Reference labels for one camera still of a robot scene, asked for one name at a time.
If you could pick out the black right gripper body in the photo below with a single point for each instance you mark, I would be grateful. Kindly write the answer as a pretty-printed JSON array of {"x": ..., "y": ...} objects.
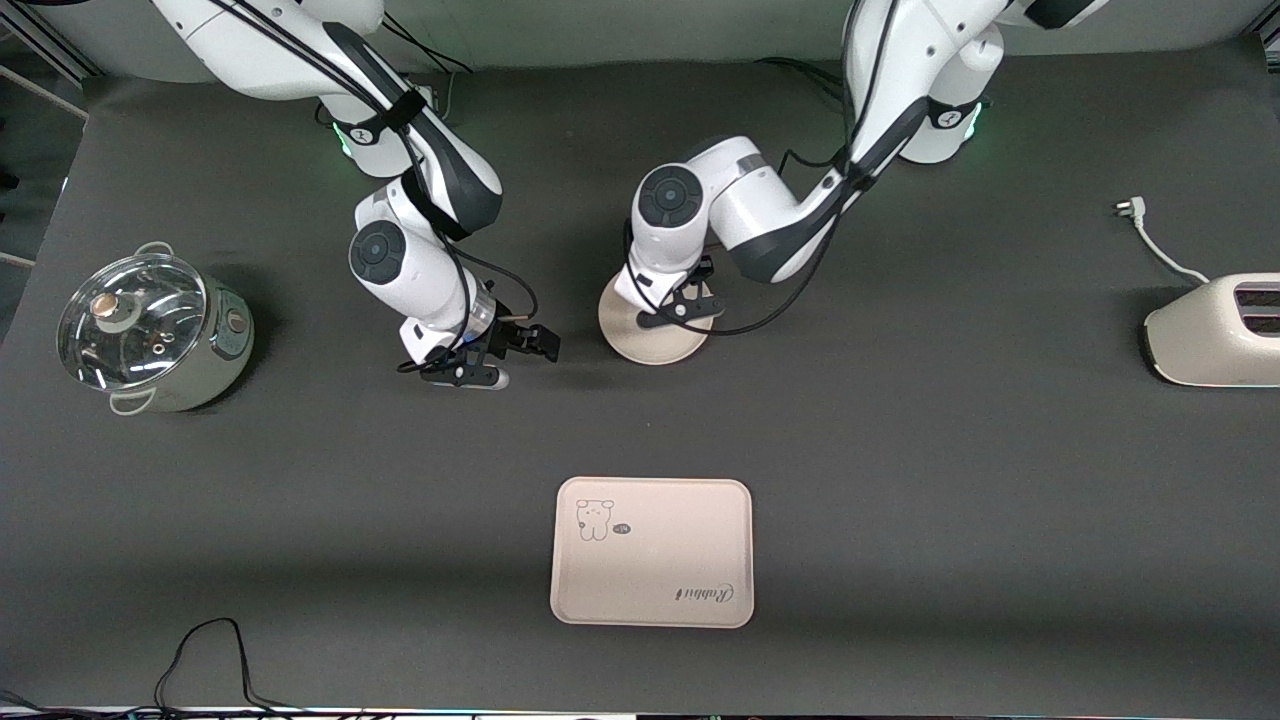
[{"x": 506, "y": 337}]

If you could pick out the round cream plate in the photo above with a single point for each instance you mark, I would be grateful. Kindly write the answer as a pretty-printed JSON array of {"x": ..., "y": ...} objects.
[{"x": 650, "y": 345}]

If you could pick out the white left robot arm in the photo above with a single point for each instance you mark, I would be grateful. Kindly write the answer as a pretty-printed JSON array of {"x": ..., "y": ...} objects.
[{"x": 760, "y": 210}]

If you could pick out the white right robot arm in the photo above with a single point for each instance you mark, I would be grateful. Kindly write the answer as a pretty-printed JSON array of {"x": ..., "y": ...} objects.
[{"x": 300, "y": 50}]

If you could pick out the cream rectangular tray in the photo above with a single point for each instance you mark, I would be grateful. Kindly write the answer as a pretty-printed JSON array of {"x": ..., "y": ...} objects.
[{"x": 652, "y": 552}]

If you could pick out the pale green electric pot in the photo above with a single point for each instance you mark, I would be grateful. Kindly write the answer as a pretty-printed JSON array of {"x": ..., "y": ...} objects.
[{"x": 215, "y": 350}]

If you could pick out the glass pot lid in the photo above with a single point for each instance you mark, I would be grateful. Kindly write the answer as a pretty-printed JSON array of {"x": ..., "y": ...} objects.
[{"x": 130, "y": 320}]

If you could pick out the cream toaster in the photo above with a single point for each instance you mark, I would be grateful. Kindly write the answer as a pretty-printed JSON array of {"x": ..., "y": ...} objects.
[{"x": 1215, "y": 335}]

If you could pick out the aluminium frame rail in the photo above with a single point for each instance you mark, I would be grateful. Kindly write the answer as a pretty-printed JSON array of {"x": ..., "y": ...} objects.
[{"x": 50, "y": 40}]

